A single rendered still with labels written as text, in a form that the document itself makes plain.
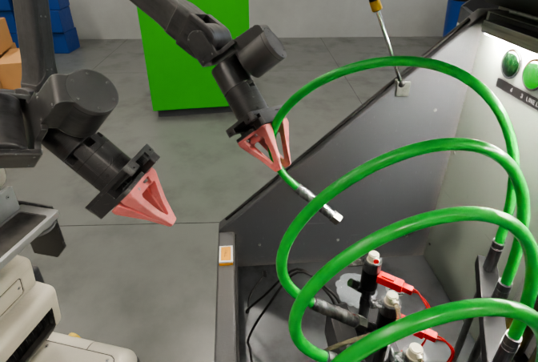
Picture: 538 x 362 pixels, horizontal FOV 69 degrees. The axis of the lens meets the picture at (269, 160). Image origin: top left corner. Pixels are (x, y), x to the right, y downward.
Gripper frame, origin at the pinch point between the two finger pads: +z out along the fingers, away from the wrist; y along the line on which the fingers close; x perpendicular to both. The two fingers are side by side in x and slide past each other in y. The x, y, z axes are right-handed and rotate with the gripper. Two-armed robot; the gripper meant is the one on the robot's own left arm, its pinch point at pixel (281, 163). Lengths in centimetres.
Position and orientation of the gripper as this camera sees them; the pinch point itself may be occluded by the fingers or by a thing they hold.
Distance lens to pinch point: 66.6
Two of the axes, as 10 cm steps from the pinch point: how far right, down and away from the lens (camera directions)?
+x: -6.8, 4.4, 5.9
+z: 4.8, 8.7, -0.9
